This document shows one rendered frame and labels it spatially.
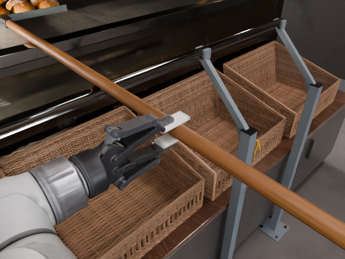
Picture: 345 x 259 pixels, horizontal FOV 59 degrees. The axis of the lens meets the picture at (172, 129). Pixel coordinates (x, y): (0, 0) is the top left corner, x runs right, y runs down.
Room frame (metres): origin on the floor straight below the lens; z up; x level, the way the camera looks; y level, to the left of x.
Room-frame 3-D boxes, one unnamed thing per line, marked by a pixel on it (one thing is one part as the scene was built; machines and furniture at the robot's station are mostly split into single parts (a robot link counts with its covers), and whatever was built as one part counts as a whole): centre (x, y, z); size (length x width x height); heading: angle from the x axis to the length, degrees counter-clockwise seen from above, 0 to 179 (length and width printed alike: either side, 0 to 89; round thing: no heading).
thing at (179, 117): (0.48, 0.00, 1.21); 0.07 x 0.03 x 0.01; 132
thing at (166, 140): (0.48, 0.00, 1.17); 0.07 x 0.03 x 0.01; 132
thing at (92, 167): (0.38, 0.12, 1.19); 0.09 x 0.07 x 0.08; 132
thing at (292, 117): (1.62, -0.64, 0.72); 0.56 x 0.49 x 0.28; 134
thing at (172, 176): (0.79, 0.24, 0.72); 0.56 x 0.49 x 0.28; 135
